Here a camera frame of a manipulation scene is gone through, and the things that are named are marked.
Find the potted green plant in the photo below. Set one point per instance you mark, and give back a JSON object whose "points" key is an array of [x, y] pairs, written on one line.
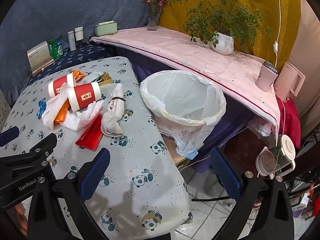
{"points": [[222, 42]]}

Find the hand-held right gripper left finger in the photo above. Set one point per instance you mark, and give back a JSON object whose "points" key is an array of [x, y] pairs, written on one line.
{"points": [[96, 175]]}

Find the brown cardboard box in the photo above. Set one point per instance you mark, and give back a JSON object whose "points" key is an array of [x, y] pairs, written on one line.
{"points": [[175, 150]]}

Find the gold foil packet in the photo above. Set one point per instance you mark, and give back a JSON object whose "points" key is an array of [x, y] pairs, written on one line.
{"points": [[106, 79]]}

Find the mint green box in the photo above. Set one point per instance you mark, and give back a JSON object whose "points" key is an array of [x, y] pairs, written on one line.
{"points": [[106, 28]]}

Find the red paper cup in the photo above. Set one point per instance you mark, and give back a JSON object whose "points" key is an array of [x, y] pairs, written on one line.
{"points": [[58, 86], [83, 96]]}

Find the person's left hand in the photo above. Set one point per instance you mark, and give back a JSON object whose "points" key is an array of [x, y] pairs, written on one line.
{"points": [[20, 213]]}

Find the dark purple table skirt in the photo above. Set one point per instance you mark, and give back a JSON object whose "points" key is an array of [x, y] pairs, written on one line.
{"points": [[232, 115]]}

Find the red flat envelope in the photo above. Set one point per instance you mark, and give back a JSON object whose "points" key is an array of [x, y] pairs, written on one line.
{"points": [[90, 136]]}

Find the white jar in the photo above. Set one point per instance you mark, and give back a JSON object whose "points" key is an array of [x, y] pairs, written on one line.
{"points": [[79, 33]]}

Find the yellow hanging cloth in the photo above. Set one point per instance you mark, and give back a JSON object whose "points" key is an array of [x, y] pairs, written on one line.
{"points": [[172, 17]]}

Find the pink thermos cup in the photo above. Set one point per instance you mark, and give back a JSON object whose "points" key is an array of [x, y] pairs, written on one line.
{"points": [[265, 78]]}

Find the red cloth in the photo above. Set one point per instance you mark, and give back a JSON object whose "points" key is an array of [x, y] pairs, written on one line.
{"points": [[291, 122]]}

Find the blue cloth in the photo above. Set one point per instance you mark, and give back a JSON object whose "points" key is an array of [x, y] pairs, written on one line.
{"points": [[87, 2], [40, 108]]}

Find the navy patterned cloth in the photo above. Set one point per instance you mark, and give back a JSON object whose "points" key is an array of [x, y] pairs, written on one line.
{"points": [[80, 52]]}

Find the orange plastic bag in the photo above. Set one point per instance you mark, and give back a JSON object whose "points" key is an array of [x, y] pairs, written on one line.
{"points": [[62, 112]]}

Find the grey panda print sheet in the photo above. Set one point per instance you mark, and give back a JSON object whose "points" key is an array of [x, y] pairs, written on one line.
{"points": [[140, 140]]}

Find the glass kettle with white lid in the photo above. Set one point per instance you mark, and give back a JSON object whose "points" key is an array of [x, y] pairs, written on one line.
{"points": [[268, 162]]}

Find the white-lined trash bin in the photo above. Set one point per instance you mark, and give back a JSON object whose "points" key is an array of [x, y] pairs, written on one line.
{"points": [[180, 100]]}

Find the green can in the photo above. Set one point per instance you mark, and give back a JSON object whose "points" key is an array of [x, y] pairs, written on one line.
{"points": [[55, 47]]}

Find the blue hanging cloth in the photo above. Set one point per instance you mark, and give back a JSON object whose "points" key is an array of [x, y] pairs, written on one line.
{"points": [[87, 2]]}

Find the pink electric kettle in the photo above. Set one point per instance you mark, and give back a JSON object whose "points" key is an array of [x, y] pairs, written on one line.
{"points": [[287, 80]]}

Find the grey white rag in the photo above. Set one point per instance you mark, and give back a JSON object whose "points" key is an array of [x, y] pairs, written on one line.
{"points": [[111, 123]]}

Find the gold and white box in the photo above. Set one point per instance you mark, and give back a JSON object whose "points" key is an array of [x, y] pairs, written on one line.
{"points": [[38, 55]]}

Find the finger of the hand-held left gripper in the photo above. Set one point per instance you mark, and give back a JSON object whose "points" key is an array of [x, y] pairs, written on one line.
{"points": [[10, 134], [41, 147]]}

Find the white slim bottle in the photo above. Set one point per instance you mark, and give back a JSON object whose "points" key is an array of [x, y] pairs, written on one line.
{"points": [[71, 41]]}

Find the white tissue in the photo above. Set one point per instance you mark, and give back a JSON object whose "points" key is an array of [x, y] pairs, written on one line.
{"points": [[51, 111], [82, 117]]}

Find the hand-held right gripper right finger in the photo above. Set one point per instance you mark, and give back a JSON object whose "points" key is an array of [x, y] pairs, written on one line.
{"points": [[225, 177]]}

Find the pink table cover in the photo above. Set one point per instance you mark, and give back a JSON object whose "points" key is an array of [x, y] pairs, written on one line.
{"points": [[175, 50]]}

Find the glass vase with pink flowers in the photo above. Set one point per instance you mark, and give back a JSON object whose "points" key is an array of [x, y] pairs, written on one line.
{"points": [[152, 22]]}

